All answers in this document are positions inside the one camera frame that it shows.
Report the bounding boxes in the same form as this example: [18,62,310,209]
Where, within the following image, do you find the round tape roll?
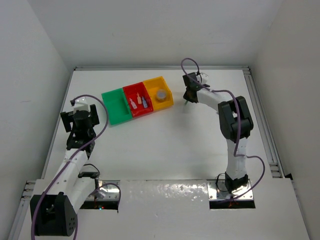
[155,89,167,102]

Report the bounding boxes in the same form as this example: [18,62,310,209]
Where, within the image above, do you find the pink correction tape case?
[129,98,138,110]

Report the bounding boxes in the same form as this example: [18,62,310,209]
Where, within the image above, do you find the blue correction tape case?
[142,97,148,109]

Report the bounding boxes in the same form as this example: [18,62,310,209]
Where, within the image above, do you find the orange correction tape case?
[136,93,142,105]

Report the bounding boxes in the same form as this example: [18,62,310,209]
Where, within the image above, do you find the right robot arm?
[182,72,254,193]

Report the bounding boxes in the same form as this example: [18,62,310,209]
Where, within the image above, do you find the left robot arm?
[30,103,100,239]

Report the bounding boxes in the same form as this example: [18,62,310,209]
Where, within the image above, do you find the green plastic bin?
[101,88,133,125]

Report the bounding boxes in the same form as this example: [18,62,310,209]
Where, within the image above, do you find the yellow plastic bin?
[142,76,174,112]

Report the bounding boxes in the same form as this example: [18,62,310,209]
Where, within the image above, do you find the red plastic bin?
[122,82,154,118]

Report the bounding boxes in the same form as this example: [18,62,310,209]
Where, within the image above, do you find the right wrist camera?
[196,72,209,85]

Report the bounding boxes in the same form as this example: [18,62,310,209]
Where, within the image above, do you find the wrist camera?
[70,96,90,114]
[196,72,209,85]

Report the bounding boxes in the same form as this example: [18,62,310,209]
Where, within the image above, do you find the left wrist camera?
[70,96,90,114]

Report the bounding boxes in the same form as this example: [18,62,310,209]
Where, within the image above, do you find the aluminium frame rail back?
[74,65,250,71]

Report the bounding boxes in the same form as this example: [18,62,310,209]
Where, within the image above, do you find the aluminium frame rail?
[74,65,250,71]
[243,67,285,179]

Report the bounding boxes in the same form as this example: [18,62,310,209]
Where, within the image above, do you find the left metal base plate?
[86,180,121,201]

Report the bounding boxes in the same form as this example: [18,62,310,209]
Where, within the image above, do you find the metal base plate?
[86,180,121,201]
[207,180,254,201]

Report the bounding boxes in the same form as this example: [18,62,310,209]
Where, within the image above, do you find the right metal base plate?
[207,180,254,201]

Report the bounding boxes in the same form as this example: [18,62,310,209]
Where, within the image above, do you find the aluminium frame rail right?
[243,67,285,179]

